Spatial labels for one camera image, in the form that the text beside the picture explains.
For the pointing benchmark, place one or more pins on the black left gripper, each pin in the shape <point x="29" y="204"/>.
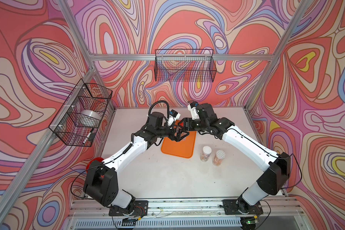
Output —
<point x="178" y="138"/>

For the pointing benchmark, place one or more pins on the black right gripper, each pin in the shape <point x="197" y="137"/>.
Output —
<point x="186" y="121"/>

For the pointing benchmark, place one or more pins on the red lid candy jar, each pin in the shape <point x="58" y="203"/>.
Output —
<point x="181" y="129"/>

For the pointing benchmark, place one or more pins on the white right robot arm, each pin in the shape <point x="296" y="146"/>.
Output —
<point x="275" y="166"/>

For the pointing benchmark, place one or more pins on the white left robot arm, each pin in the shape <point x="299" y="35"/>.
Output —
<point x="101" y="182"/>

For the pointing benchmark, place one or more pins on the white lid candy jar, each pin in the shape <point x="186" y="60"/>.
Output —
<point x="205" y="154"/>

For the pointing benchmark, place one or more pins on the patterned lid candy jar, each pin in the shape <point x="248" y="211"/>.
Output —
<point x="219" y="157"/>

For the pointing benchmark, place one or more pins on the orange tray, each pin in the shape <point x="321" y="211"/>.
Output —
<point x="183" y="149"/>

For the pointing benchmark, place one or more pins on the white bowl in basket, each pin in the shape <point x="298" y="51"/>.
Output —
<point x="89" y="118"/>

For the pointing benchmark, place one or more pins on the black marker in basket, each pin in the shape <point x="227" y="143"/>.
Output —
<point x="88" y="136"/>

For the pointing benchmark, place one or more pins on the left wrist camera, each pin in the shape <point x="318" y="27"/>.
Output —
<point x="173" y="116"/>

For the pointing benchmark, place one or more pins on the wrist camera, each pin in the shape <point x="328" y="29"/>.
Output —
<point x="173" y="116"/>
<point x="192" y="109"/>

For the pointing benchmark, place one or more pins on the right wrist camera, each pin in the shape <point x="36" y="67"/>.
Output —
<point x="192" y="109"/>

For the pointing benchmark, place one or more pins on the black wire basket back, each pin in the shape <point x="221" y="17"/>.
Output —
<point x="184" y="65"/>

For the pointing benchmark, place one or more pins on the black wire basket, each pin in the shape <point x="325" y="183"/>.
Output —
<point x="184" y="65"/>
<point x="84" y="96"/>

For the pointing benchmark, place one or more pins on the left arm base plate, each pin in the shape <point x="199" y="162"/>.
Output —
<point x="138" y="208"/>

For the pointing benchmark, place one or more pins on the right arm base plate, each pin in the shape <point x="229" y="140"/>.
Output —
<point x="235" y="207"/>

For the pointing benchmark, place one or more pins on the black wire basket left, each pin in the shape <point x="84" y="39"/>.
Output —
<point x="84" y="96"/>

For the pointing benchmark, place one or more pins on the aluminium frame corner post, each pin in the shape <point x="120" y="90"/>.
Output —
<point x="274" y="58"/>

